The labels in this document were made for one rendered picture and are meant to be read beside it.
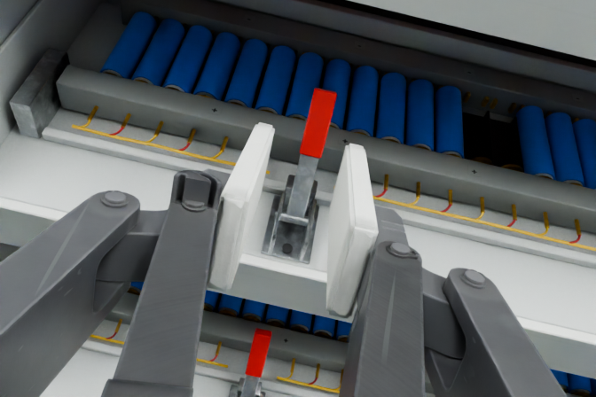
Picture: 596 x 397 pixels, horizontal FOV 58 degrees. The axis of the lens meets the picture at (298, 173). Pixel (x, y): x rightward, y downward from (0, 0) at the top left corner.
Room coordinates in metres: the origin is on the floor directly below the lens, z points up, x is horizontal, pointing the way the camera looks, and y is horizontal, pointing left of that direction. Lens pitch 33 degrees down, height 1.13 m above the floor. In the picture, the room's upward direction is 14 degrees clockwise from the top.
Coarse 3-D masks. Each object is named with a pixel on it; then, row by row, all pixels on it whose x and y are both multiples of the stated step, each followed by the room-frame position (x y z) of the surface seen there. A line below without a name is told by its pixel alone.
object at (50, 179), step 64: (64, 0) 0.33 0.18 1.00; (256, 0) 0.39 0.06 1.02; (0, 64) 0.26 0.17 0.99; (64, 64) 0.30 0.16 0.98; (512, 64) 0.39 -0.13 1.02; (576, 64) 0.40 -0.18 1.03; (0, 128) 0.25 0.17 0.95; (64, 128) 0.27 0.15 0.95; (128, 128) 0.29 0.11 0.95; (0, 192) 0.22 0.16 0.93; (64, 192) 0.23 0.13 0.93; (128, 192) 0.24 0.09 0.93; (256, 256) 0.23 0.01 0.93; (320, 256) 0.23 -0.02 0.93; (448, 256) 0.25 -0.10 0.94; (512, 256) 0.27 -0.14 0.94; (576, 320) 0.24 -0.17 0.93
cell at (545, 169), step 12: (528, 108) 0.37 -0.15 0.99; (540, 108) 0.37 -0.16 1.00; (528, 120) 0.36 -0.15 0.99; (540, 120) 0.36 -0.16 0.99; (528, 132) 0.35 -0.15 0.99; (540, 132) 0.35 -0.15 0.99; (528, 144) 0.34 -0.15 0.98; (540, 144) 0.34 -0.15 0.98; (528, 156) 0.33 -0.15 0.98; (540, 156) 0.33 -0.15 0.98; (528, 168) 0.32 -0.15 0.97; (540, 168) 0.32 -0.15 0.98; (552, 168) 0.32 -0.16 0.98
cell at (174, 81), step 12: (192, 36) 0.35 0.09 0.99; (204, 36) 0.36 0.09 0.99; (180, 48) 0.35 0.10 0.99; (192, 48) 0.34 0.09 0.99; (204, 48) 0.35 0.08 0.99; (180, 60) 0.33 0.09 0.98; (192, 60) 0.33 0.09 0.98; (180, 72) 0.32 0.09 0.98; (192, 72) 0.33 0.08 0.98; (168, 84) 0.31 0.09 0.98; (180, 84) 0.31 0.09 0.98; (192, 84) 0.32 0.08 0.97
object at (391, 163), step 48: (96, 96) 0.28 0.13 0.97; (144, 96) 0.29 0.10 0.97; (192, 96) 0.30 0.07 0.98; (240, 144) 0.29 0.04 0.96; (288, 144) 0.29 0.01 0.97; (336, 144) 0.29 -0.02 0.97; (384, 144) 0.30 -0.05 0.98; (384, 192) 0.28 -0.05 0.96; (432, 192) 0.29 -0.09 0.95; (480, 192) 0.29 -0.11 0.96; (528, 192) 0.29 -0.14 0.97; (576, 192) 0.30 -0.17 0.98; (576, 240) 0.28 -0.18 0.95
